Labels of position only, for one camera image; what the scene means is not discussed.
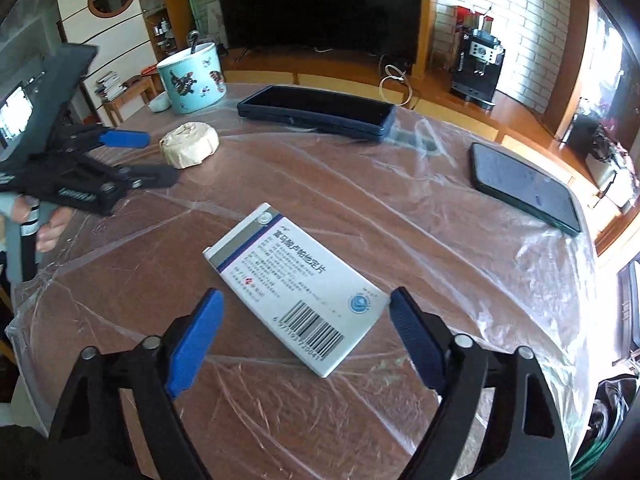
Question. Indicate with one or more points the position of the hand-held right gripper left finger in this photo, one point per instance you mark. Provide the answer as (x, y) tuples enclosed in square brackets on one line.
[(195, 345)]

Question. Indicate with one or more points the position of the paper-wrapped round tea cake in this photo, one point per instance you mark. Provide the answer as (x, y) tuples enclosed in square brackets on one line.
[(190, 145)]

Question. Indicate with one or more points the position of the black smartphone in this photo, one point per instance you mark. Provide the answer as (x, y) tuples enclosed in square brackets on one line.
[(525, 185)]

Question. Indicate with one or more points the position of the black coffee machine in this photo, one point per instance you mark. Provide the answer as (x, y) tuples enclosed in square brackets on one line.
[(477, 65)]

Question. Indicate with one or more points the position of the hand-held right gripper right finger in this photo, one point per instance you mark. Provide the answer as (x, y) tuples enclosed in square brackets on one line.
[(415, 340)]

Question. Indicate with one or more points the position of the small white oval case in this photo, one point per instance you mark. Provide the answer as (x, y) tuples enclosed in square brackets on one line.
[(160, 102)]

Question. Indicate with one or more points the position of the pile of magazines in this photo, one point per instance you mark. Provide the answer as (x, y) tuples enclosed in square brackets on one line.
[(111, 85)]

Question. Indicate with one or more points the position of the long dark blue case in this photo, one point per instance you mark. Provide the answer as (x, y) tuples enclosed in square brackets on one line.
[(315, 110)]

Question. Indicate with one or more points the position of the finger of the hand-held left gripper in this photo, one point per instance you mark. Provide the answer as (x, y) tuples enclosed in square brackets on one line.
[(150, 176), (125, 139)]

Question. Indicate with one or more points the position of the black television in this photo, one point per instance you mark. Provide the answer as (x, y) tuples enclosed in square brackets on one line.
[(320, 5)]

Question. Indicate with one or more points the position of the wooden glass cabinet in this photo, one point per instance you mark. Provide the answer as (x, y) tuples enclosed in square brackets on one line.
[(165, 5)]

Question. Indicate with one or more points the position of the cluttered white storage box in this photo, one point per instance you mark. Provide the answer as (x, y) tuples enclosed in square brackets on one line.
[(615, 180)]

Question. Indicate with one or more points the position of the wooden television cabinet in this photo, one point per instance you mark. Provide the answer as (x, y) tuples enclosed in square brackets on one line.
[(325, 67)]

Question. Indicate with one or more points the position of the small wooden side table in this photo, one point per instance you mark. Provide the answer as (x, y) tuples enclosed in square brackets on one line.
[(137, 87)]

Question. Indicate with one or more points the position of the person's left hand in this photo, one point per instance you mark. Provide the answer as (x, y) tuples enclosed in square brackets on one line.
[(55, 230)]

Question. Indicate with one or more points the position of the teal patterned mug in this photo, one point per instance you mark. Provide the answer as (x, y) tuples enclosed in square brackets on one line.
[(192, 85)]

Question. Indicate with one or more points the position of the white and grey medicine box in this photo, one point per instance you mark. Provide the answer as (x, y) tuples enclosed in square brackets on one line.
[(300, 290)]

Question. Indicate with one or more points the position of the metal spoon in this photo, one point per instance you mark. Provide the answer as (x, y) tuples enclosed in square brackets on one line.
[(194, 41)]

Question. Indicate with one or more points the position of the red box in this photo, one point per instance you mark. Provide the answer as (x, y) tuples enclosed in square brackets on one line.
[(461, 35)]

